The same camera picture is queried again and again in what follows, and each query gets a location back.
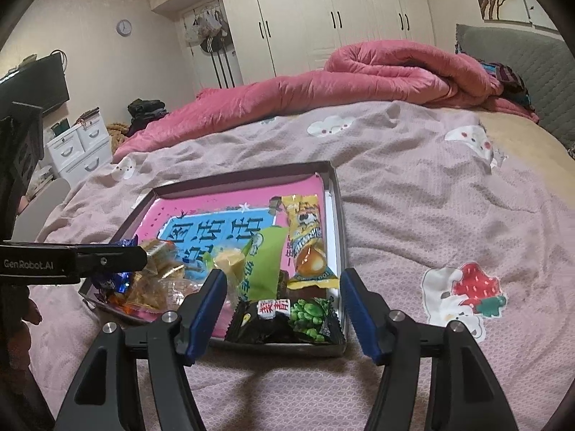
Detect clear pastry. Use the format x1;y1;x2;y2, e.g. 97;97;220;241
159;277;203;310

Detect white drawer chest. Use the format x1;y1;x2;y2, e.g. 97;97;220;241
44;112;112;188

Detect dark shallow box tray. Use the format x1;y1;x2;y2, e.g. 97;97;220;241
78;159;350;359

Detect pink printed bed sheet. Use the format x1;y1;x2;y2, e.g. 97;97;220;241
30;101;574;430

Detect dark folded clothes pile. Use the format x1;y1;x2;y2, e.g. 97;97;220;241
126;98;167;137

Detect black wall television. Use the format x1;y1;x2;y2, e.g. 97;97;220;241
0;54;69;116

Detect brown knitted plush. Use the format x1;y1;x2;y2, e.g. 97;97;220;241
106;122;130;154

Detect pink fleece blanket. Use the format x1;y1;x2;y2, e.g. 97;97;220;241
113;40;539;162

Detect blue foil snack packet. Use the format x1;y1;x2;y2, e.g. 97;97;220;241
92;236;138;295

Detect white wardrobe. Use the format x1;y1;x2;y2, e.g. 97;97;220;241
149;0;435;84

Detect grey quilted headboard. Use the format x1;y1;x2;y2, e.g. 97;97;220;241
455;24;574;149

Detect dark clothes near headboard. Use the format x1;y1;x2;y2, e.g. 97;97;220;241
479;60;535;112

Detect round wall clock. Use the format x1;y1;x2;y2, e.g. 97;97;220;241
116;19;133;37

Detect green milk candy packet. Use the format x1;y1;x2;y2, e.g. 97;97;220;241
203;226;288;306

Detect person's left hand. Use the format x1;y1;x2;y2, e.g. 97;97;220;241
19;286;42;337

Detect pink blue children's book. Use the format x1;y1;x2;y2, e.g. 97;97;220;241
88;175;334;340

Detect black green pea packet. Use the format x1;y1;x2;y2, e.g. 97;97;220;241
224;298;345;346

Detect dark brown cake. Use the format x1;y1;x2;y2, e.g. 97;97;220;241
276;270;330;302

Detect yellow cartoon snack packet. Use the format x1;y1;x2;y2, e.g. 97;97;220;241
282;195;339;290

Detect orange-ended clear cake packet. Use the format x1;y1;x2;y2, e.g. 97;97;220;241
107;238;185;319

